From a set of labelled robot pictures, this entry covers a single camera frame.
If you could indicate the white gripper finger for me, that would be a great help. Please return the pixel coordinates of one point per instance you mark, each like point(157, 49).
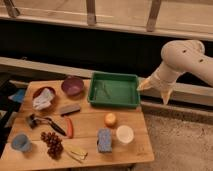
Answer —
point(165, 95)
point(144, 85)

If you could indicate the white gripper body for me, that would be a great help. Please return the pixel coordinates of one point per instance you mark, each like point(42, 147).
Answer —
point(162, 79)

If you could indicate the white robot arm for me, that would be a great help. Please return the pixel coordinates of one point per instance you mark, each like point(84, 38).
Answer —
point(179, 57)

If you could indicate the green plastic tray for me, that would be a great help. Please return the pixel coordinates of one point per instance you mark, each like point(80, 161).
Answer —
point(122, 89)

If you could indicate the fork in tray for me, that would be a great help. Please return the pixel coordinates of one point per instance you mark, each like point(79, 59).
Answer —
point(105, 91)

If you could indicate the orange fruit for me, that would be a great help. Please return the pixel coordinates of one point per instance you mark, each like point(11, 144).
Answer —
point(110, 119)

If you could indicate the white round cup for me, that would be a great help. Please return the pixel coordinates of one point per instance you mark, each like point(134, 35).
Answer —
point(125, 134)

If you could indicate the blue sponge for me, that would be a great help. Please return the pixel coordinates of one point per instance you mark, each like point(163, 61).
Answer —
point(104, 142)

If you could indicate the purple bowl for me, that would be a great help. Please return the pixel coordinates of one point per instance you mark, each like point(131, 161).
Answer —
point(72, 86)

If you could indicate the orange carrot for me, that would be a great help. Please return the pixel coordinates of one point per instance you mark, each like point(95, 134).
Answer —
point(69, 127)

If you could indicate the yellow banana peel toy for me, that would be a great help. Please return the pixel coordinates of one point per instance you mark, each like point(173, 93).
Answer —
point(76, 153)

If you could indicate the wooden table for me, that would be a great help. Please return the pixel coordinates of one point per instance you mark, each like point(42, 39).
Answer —
point(86, 124)

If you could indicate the white crumpled cloth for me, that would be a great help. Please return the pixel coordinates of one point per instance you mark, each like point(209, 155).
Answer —
point(43, 99)

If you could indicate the dark red bowl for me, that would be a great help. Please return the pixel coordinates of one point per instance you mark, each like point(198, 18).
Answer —
point(48, 91)

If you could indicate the bunch of dark grapes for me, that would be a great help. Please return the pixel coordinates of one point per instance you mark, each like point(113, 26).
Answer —
point(54, 144)

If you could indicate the blue cloth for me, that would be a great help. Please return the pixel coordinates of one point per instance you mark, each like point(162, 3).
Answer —
point(18, 96)

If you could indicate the blue plastic cup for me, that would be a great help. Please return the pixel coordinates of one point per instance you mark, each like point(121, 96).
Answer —
point(21, 143)

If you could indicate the black handled kitchen tool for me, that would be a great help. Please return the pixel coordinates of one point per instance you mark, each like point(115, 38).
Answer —
point(34, 120)

